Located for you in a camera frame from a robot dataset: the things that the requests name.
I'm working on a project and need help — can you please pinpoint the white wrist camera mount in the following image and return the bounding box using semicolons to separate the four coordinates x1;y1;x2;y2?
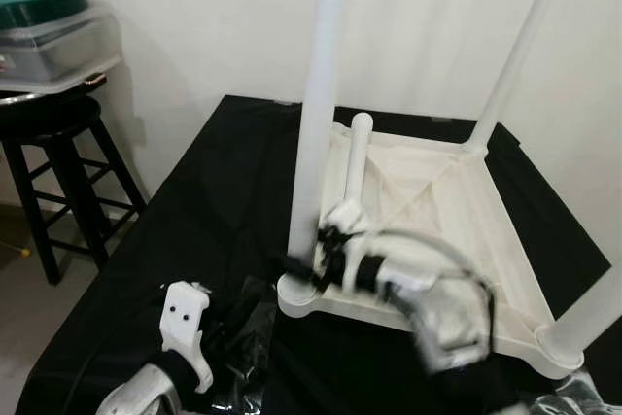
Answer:
321;201;390;294
158;281;213;394

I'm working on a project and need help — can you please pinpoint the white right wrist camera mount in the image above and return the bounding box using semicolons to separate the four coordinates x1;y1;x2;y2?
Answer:
321;201;390;294

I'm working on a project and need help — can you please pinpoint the white plastic table leg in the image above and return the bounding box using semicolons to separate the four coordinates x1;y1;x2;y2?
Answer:
465;0;560;154
287;0;351;280
539;264;622;363
342;112;376;207

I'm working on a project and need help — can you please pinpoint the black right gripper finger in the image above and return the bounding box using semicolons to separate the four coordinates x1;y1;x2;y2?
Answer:
280;255;327;285

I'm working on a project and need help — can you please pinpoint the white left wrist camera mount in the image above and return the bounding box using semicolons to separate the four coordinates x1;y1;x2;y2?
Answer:
158;281;213;394

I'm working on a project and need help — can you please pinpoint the black round stool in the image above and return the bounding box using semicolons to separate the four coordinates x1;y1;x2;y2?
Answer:
0;94;147;285

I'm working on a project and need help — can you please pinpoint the clear plastic storage box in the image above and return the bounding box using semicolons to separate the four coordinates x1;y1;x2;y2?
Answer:
0;5;122;95

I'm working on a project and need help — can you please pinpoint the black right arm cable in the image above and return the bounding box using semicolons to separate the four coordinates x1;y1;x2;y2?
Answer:
364;228;499;358

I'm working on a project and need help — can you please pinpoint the black tablecloth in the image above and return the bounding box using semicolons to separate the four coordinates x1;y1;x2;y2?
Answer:
15;94;622;415

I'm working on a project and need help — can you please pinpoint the white plastic children table top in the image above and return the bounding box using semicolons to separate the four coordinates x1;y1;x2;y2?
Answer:
277;121;584;379

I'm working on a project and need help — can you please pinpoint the green pot lid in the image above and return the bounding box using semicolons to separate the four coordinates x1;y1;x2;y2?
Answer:
0;0;88;29

